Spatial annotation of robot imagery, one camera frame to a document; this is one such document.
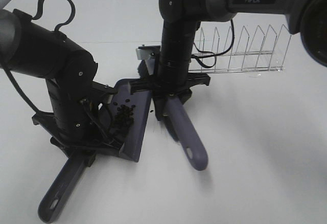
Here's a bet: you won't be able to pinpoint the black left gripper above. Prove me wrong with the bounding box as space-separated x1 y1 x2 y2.
32 79 124 167

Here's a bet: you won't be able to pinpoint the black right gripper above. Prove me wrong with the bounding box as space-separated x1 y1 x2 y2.
129 21 211 121

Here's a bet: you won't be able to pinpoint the purple hand brush black bristles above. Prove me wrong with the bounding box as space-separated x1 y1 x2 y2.
137 60 208 171

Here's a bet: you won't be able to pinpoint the purple plastic dustpan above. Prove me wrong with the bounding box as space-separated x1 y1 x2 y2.
32 79 151 223

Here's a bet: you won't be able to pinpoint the pile of coffee beans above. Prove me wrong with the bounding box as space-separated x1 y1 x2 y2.
112 104 144 137

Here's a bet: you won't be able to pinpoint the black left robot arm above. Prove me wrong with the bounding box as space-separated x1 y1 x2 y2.
1 9 124 156

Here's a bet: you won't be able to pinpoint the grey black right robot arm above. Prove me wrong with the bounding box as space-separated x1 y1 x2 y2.
130 0 326 120

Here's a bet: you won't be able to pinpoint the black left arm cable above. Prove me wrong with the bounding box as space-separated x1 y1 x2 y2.
0 0 115 143

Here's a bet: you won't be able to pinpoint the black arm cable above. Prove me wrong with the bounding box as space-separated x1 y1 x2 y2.
0 0 115 143
188 0 247 69

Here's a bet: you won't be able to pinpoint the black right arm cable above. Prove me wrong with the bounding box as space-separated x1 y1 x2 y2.
188 0 247 69

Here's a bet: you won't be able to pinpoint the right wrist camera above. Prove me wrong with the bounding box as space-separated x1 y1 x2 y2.
136 45 160 69

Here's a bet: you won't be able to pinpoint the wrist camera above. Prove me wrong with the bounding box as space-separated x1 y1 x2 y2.
136 45 160 69
90 81 118 104

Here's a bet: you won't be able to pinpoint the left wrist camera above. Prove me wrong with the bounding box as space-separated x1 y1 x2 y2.
90 81 118 104

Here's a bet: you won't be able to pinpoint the chrome wire rack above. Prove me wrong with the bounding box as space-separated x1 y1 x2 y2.
189 25 292 74

